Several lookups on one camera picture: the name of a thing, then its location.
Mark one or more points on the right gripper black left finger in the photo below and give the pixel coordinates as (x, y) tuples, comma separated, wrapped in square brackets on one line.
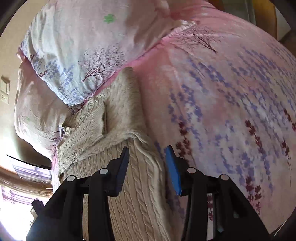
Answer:
[(61, 217)]

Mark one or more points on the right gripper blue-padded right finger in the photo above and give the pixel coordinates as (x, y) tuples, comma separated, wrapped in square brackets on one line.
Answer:
[(233, 216)]

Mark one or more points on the beige cable-knit sweater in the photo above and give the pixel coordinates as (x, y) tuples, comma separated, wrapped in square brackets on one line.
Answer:
[(96, 134)]

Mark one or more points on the pink floral pillow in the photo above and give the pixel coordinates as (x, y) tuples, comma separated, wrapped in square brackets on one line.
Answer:
[(39, 113)]

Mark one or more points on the floral pillow with green clover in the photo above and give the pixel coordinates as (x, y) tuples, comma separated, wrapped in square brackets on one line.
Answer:
[(75, 47)]

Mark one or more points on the wooden headboard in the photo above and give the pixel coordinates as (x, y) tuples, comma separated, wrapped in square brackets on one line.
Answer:
[(263, 14)]

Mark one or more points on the white wall switch plate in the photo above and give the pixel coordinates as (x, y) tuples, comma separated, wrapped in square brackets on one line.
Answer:
[(5, 90)]

